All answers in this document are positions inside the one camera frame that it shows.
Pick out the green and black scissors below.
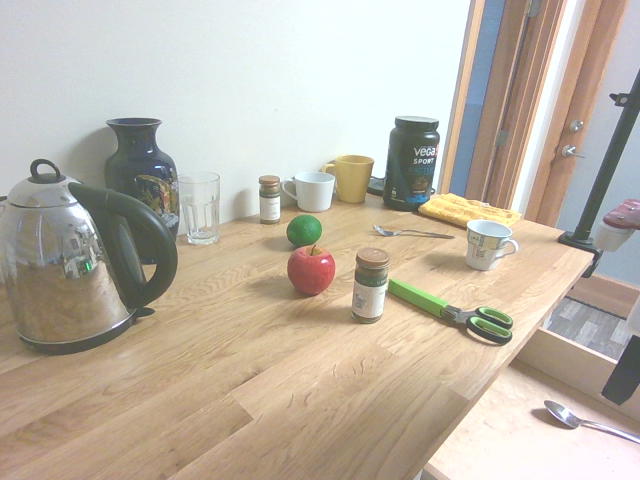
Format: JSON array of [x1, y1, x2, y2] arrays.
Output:
[[387, 278, 515, 347]]

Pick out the silver metal fork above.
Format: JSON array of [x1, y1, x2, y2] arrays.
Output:
[[372, 223, 457, 240]]

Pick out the stainless steel electric kettle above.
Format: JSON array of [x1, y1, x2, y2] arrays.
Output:
[[0, 158, 179, 357]]

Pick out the red apple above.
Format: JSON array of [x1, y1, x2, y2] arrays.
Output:
[[286, 244, 337, 297]]

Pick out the wooden door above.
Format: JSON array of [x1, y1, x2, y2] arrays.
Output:
[[524, 0, 640, 227]]

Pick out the dark blue ceramic vase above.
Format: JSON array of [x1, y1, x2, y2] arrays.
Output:
[[103, 117, 180, 265]]

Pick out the yellow folded cloth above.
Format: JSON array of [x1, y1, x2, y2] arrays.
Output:
[[417, 192, 523, 227]]

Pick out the large open wooden drawer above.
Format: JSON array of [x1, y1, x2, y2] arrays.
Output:
[[424, 323, 640, 480]]

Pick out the silver metal spoon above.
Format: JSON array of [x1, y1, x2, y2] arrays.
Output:
[[543, 399, 640, 445]]

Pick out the yellow mug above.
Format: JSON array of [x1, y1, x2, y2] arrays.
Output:
[[320, 154, 376, 204]]

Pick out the plain white mug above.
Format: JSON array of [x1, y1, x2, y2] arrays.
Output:
[[280, 171, 336, 213]]

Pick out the black hanging object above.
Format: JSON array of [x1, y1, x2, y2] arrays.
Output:
[[601, 334, 640, 406]]

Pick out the red and white object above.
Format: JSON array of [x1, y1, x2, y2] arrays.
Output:
[[594, 198, 640, 251]]

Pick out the black Vega protein tub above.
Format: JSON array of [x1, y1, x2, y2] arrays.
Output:
[[382, 115, 441, 213]]

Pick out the small spice jar brown lid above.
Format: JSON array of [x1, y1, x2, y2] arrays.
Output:
[[258, 174, 282, 226]]

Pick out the green lime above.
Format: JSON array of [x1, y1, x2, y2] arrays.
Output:
[[285, 214, 324, 249]]

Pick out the black Ulanzi clamp stand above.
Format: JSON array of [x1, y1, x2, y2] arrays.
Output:
[[558, 69, 640, 279]]

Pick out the large spice jar brown lid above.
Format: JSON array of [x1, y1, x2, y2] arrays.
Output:
[[350, 247, 392, 325]]

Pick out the clear drinking glass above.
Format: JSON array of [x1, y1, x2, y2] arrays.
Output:
[[177, 172, 222, 246]]

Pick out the white patterned teacup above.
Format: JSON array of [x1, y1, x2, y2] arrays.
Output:
[[465, 219, 521, 272]]

